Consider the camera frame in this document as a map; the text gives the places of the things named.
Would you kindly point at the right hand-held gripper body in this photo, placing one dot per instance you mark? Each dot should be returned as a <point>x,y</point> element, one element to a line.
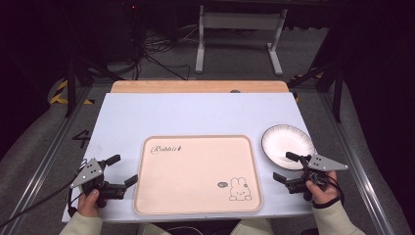
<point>318,173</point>

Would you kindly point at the person's left hand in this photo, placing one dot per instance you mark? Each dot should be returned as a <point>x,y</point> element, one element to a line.
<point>88,202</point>

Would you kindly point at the white plate with dark rim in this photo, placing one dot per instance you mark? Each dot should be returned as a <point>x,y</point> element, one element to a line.
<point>287,147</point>

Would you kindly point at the person's right hand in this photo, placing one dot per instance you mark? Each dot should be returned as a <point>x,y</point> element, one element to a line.
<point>323,192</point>

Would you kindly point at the black tripod stand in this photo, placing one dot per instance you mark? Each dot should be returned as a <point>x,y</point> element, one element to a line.
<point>78,71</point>
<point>329,78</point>

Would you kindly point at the white board on table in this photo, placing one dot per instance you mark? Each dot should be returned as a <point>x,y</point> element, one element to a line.
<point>182,114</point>

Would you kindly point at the aluminium floor rail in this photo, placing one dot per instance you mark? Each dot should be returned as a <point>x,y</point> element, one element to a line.
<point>355,160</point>
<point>42,156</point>

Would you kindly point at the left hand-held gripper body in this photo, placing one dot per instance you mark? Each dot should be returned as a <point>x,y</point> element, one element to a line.
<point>90,173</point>

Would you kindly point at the white metal stand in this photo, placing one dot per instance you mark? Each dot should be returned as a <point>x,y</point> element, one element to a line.
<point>239,23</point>

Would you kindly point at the beige tray with rabbit print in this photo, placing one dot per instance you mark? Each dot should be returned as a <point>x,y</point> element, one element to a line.
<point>195,174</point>

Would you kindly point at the wooden table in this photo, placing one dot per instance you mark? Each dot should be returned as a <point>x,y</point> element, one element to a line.
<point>195,86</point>

